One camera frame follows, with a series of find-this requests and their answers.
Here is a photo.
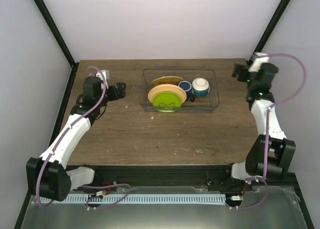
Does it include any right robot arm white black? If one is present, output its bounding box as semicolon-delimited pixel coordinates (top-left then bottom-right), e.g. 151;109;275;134
222;62;296;191

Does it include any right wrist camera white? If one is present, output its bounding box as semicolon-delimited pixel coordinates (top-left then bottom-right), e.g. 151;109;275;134
248;52;270;73

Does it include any plain cream orange plate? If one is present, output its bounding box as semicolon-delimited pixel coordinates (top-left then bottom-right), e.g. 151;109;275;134
147;84;187;103

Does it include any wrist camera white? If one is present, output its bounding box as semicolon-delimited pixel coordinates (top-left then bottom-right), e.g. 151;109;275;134
248;52;270;73
95;69;110;89

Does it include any black wire dish rack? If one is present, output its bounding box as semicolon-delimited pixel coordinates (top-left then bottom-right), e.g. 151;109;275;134
140;68;220;113

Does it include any teal and white bowl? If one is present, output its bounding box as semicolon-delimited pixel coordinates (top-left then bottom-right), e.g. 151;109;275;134
192;77;210;97

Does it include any small lime green plate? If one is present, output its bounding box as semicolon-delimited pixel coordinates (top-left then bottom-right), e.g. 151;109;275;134
152;91;182;113

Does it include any yellow woven bamboo plate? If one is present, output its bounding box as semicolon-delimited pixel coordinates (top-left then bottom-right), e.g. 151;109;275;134
151;76;184;87

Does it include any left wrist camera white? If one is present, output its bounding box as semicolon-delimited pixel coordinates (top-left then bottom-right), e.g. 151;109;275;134
95;69;110;89

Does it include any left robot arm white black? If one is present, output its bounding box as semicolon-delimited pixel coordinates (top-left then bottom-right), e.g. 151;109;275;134
26;73;127;202

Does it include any left black frame post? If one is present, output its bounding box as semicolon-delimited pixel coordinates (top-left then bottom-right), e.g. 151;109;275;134
26;0;77;67

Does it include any right black frame post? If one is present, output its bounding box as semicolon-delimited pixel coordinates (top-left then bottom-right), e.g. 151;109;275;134
246;0;291;65

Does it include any light blue slotted cable duct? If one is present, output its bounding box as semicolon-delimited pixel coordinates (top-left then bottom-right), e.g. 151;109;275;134
39;193;227;205

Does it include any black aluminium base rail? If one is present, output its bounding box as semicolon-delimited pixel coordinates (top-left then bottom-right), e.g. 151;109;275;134
82;165;241;194

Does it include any black frame post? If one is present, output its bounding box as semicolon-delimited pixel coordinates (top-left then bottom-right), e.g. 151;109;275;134
26;0;77;67
246;0;291;65

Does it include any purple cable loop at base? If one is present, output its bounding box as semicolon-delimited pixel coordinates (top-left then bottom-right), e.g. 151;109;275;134
83;185;132;211

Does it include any dark blue enamel mug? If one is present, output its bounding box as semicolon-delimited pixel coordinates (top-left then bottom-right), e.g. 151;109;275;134
178;80;195;102

